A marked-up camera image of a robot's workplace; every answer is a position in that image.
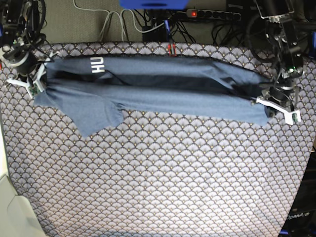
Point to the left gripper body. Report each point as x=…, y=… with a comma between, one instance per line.
x=280, y=88

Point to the beige plastic bin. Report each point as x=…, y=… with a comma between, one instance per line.
x=17, y=218

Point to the blue camera mount bracket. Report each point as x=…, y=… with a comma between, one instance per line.
x=153, y=4

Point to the fan-patterned tablecloth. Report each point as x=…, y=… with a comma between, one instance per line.
x=157, y=174

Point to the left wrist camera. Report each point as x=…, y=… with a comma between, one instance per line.
x=292, y=117

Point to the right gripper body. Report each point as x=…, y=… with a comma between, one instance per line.
x=20, y=58

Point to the black OpenArm base stand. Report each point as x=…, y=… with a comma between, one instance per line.
x=301, y=220

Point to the black box under table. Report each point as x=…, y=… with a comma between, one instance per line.
x=157, y=35

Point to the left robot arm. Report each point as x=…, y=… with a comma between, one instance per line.
x=280, y=33

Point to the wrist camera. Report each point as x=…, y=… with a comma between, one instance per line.
x=292, y=117
x=34, y=89

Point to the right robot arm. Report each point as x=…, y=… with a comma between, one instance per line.
x=21, y=23

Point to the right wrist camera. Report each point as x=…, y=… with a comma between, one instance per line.
x=34, y=89

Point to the black power strip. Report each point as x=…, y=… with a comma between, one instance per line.
x=213, y=15

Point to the blue T-shirt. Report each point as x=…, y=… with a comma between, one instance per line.
x=94, y=91

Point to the red table clamp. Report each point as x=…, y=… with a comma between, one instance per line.
x=171, y=48

